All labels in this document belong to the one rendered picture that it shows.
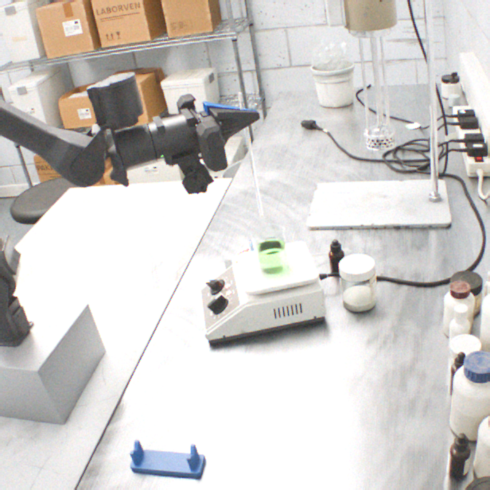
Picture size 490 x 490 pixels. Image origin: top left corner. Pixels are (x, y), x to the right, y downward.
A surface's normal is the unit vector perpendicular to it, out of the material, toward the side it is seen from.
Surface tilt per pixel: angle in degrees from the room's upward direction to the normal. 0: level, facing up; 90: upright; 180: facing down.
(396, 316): 0
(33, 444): 0
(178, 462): 0
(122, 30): 87
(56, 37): 91
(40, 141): 87
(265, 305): 90
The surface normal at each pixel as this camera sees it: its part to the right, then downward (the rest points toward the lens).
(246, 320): 0.13, 0.50
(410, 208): -0.16, -0.85
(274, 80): -0.22, 0.53
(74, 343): 0.96, -0.02
